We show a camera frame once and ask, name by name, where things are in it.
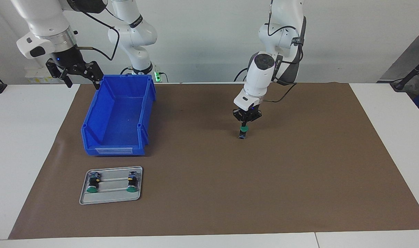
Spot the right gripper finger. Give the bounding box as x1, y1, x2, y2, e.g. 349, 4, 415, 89
46, 60, 73, 88
78, 61, 104, 90

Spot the white cardboard box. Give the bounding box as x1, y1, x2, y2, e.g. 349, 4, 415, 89
24, 67, 60, 84

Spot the blue plastic storage bin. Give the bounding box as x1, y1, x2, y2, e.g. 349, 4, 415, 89
81, 74, 157, 157

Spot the brown table mat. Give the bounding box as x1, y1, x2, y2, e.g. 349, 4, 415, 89
8, 82, 419, 240

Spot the grey metal tray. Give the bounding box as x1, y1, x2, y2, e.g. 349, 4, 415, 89
79, 166, 143, 206

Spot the black tripod stand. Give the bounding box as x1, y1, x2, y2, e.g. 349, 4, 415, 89
390, 54, 419, 92

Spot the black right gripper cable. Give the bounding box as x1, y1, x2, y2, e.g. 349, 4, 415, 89
70, 7, 120, 62

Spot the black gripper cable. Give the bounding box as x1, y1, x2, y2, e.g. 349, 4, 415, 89
263, 0, 304, 104
70, 7, 120, 62

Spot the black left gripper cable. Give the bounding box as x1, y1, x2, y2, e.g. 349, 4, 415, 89
263, 0, 304, 104

